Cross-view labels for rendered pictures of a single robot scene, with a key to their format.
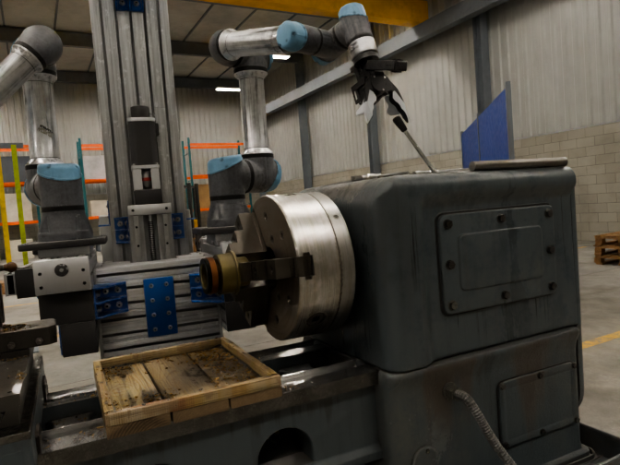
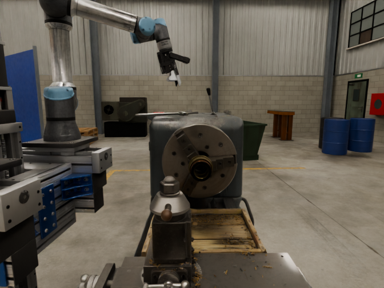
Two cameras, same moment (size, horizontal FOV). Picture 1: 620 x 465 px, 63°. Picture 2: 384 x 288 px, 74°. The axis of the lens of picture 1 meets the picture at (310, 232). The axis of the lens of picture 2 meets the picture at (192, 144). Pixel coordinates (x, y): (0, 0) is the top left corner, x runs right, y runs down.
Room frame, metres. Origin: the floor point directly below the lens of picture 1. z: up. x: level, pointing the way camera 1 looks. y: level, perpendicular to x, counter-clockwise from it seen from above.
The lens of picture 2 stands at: (0.69, 1.04, 1.33)
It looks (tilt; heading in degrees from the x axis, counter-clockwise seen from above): 9 degrees down; 295
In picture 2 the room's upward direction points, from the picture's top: straight up
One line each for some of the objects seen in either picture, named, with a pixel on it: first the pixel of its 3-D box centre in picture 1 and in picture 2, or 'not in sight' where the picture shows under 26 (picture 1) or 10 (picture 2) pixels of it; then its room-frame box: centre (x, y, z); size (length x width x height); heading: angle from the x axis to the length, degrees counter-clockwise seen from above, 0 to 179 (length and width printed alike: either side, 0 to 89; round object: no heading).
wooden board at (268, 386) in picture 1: (178, 376); (202, 231); (1.01, 0.28, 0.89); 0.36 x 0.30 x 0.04; 26
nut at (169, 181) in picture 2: not in sight; (169, 184); (0.93, 0.63, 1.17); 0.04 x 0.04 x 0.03
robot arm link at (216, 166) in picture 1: (227, 175); (59, 101); (1.70, 0.26, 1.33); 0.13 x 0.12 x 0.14; 134
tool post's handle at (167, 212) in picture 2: not in sight; (167, 212); (0.91, 0.67, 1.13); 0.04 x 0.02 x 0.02; 116
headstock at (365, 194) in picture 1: (430, 254); (194, 147); (1.31, -0.31, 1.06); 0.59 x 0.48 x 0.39; 116
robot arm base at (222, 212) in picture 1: (228, 210); (62, 128); (1.70, 0.26, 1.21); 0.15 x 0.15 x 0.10
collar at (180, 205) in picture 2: not in sight; (170, 200); (0.93, 0.63, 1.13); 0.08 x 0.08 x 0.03
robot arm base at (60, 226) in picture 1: (65, 222); not in sight; (1.53, 0.73, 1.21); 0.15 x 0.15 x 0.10
